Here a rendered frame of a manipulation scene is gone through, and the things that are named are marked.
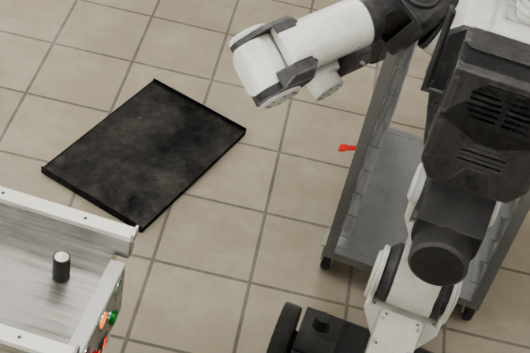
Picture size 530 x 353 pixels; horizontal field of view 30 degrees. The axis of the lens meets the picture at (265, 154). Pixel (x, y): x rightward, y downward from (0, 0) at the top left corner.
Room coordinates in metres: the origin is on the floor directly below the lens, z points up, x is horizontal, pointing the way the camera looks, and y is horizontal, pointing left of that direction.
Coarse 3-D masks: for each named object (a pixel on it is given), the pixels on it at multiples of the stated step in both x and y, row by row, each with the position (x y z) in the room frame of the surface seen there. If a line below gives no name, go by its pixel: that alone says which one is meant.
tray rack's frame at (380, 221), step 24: (384, 144) 2.52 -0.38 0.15; (408, 144) 2.54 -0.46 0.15; (384, 168) 2.40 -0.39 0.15; (408, 168) 2.43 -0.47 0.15; (384, 192) 2.29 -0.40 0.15; (360, 216) 2.16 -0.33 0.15; (384, 216) 2.18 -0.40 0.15; (360, 240) 2.06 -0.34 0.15; (384, 240) 2.08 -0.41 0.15; (360, 264) 1.97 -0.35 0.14
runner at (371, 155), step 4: (408, 68) 2.49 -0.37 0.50; (396, 100) 2.31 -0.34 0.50; (392, 112) 2.26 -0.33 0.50; (384, 132) 2.16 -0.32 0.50; (380, 144) 2.10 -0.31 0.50; (368, 148) 2.04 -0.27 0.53; (372, 148) 2.08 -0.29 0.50; (376, 148) 2.08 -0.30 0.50; (368, 152) 2.06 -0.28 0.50; (372, 152) 2.06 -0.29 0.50; (376, 152) 2.07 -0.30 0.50; (368, 156) 2.04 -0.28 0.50; (372, 156) 2.05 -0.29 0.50; (364, 160) 1.99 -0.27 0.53; (368, 160) 2.03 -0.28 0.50; (372, 160) 2.03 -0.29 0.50; (364, 164) 2.01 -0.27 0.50; (368, 164) 2.01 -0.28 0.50; (372, 164) 2.01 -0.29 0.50; (364, 168) 1.99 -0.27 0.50; (368, 168) 2.00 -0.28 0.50
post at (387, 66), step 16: (384, 64) 1.99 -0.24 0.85; (384, 80) 1.99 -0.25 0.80; (384, 96) 2.01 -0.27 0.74; (368, 112) 1.99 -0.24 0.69; (368, 128) 1.99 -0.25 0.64; (352, 160) 1.99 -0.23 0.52; (352, 176) 1.99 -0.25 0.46; (352, 192) 1.99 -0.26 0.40; (336, 224) 1.99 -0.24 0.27; (336, 240) 1.99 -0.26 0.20
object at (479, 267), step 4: (484, 236) 2.11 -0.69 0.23; (480, 248) 2.06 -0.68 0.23; (480, 252) 2.04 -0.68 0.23; (476, 256) 2.02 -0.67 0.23; (480, 256) 2.03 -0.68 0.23; (476, 260) 2.01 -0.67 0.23; (476, 264) 1.99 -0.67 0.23; (480, 264) 2.00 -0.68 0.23; (484, 264) 1.97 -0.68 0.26; (476, 268) 1.98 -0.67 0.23; (480, 268) 1.98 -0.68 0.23; (484, 268) 1.96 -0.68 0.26; (472, 272) 1.96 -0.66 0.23; (476, 272) 1.96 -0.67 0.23; (480, 272) 1.97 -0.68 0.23; (472, 276) 1.94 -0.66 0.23; (476, 276) 1.95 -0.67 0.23; (480, 276) 1.95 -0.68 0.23; (472, 280) 1.93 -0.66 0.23; (476, 280) 1.93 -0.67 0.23; (480, 280) 1.92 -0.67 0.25
